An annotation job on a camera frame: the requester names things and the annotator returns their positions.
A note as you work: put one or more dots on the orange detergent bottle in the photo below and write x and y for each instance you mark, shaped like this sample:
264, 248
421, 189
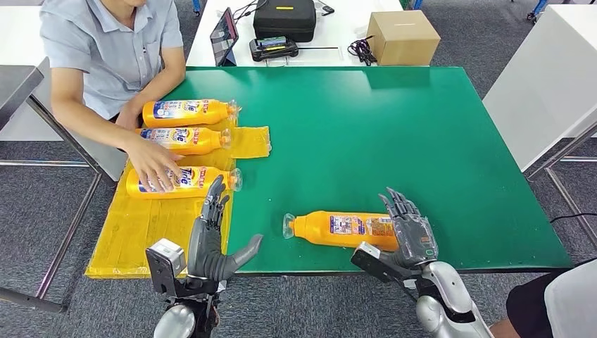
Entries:
214, 113
205, 140
205, 182
317, 228

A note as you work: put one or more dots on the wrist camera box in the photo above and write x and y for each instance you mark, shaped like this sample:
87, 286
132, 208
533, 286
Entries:
375, 263
163, 266

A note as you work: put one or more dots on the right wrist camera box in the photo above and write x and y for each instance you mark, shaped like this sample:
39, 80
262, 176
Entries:
375, 263

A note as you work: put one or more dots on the grey desk with metal frame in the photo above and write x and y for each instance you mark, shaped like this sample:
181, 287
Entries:
14, 88

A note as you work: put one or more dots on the white table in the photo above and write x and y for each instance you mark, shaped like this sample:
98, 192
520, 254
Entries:
23, 28
336, 32
545, 84

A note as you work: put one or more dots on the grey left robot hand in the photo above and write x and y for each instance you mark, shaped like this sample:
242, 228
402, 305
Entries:
207, 247

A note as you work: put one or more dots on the white table foot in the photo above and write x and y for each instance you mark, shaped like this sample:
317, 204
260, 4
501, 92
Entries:
410, 282

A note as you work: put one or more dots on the brown cardboard box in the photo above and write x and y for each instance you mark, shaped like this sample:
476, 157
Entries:
403, 39

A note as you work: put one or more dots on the person's left hand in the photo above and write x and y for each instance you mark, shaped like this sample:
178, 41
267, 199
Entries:
151, 163

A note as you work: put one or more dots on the yellow taped cardboard sheet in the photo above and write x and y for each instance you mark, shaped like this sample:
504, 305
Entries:
140, 233

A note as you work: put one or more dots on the blue wheeled base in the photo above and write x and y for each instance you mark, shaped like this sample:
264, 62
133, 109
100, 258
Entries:
538, 7

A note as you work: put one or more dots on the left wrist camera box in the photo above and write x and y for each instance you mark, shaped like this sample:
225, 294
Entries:
163, 266

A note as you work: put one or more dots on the black tablet on stand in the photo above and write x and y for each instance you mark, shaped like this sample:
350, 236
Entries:
224, 37

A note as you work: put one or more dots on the black carrying case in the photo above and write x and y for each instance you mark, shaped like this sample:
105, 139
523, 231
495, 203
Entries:
284, 21

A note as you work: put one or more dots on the person's left forearm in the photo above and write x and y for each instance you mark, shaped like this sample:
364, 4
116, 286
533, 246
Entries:
88, 119

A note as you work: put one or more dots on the person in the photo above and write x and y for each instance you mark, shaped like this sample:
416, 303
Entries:
559, 298
112, 51

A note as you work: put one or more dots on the black handheld controller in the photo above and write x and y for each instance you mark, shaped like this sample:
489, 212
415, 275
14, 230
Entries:
273, 50

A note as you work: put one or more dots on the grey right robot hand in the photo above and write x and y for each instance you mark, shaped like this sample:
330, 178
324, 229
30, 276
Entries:
412, 233

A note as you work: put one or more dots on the person's right hand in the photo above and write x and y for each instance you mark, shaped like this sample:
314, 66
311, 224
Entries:
128, 119

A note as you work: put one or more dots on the person's right forearm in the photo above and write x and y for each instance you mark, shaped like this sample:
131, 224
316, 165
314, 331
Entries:
156, 88

